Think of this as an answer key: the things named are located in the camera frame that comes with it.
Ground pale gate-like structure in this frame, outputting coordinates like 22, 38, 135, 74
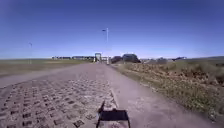
94, 52, 103, 64

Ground dark bushes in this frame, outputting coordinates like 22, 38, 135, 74
110, 53, 141, 65

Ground tall street lamp pole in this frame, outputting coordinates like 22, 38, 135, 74
101, 27, 110, 65
27, 42, 34, 65

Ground row of distant buildings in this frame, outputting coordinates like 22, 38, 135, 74
51, 55, 96, 62

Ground smooth grey concrete path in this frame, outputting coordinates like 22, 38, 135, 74
95, 62, 218, 128

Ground distant building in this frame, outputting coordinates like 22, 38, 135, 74
171, 56, 188, 62

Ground rough grass verge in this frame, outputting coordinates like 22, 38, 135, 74
111, 55, 224, 125

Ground grid paver surface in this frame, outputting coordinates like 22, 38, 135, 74
0, 62, 118, 128

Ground flat dry grass field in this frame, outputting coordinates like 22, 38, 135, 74
0, 58, 96, 78

